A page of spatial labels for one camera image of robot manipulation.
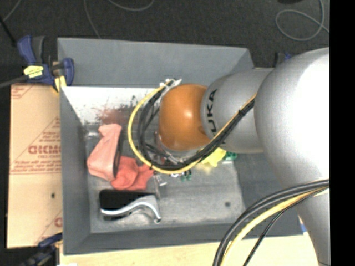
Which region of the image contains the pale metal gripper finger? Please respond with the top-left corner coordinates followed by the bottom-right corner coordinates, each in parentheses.
top-left (153, 173), bottom-right (168, 201)

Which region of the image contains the orange-red cloth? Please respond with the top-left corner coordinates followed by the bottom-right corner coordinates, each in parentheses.
top-left (110, 156), bottom-right (155, 192)

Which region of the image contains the silver metal lever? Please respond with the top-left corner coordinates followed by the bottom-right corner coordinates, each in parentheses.
top-left (100, 201), bottom-right (163, 224)

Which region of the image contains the yellow soft toy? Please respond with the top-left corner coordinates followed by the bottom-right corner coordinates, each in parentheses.
top-left (200, 147), bottom-right (226, 168)

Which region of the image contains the grey metal bin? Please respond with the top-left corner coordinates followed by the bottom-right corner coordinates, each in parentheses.
top-left (57, 37), bottom-right (303, 254)

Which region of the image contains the black flat box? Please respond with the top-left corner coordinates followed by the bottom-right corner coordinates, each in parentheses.
top-left (99, 189), bottom-right (156, 211)

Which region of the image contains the pink cloth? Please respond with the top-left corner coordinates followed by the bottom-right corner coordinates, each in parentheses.
top-left (87, 123), bottom-right (124, 182)

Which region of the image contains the brown cardboard board red print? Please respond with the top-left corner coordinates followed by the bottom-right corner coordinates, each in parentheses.
top-left (6, 83), bottom-right (64, 249)

